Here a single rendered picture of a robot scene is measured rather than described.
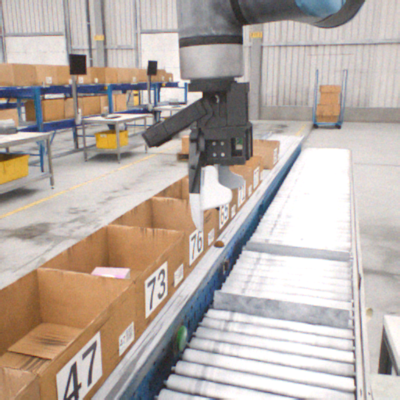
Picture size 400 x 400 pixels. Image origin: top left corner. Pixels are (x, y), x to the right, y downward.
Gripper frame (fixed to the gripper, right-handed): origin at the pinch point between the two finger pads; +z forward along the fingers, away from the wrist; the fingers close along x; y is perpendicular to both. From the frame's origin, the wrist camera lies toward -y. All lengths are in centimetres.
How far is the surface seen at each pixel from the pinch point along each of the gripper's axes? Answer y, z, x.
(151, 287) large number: -28, 34, 43
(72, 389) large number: -29.7, 37.0, 2.6
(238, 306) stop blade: -12, 57, 79
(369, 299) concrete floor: 48, 137, 254
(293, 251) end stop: 3, 58, 138
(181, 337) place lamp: -22, 50, 45
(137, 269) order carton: -46, 42, 72
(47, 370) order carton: -29.7, 28.4, -3.9
